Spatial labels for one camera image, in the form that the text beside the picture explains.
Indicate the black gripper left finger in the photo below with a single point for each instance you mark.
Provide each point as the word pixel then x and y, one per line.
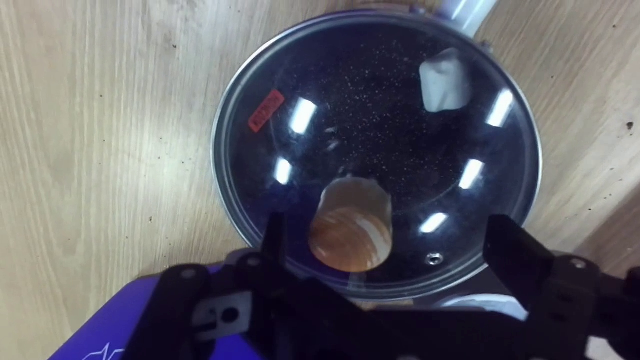
pixel 200 313

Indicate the small white lump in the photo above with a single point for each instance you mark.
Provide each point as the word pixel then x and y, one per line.
pixel 443 83

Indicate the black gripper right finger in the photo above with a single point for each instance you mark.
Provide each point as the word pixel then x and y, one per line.
pixel 572 301

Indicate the glass lid with wooden knob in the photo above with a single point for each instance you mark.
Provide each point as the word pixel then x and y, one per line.
pixel 372 120

